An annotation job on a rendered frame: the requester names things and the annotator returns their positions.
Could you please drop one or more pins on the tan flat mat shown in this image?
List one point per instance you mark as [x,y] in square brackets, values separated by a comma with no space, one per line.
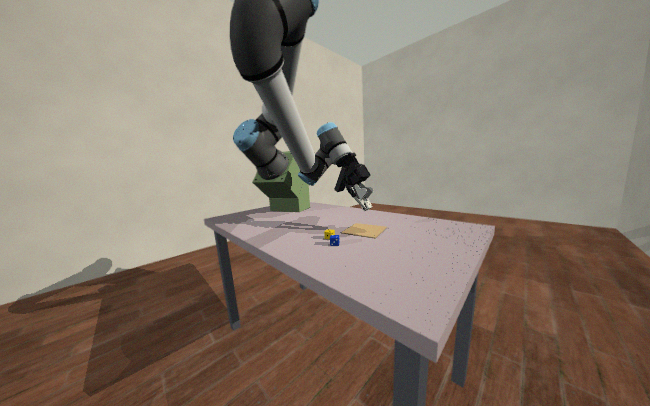
[364,230]

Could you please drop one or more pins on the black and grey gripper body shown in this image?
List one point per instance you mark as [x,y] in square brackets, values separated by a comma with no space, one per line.
[361,172]

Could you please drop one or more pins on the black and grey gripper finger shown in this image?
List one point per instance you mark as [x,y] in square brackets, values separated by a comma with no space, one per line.
[356,192]
[369,191]

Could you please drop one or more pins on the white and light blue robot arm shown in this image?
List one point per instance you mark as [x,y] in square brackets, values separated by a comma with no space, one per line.
[257,28]

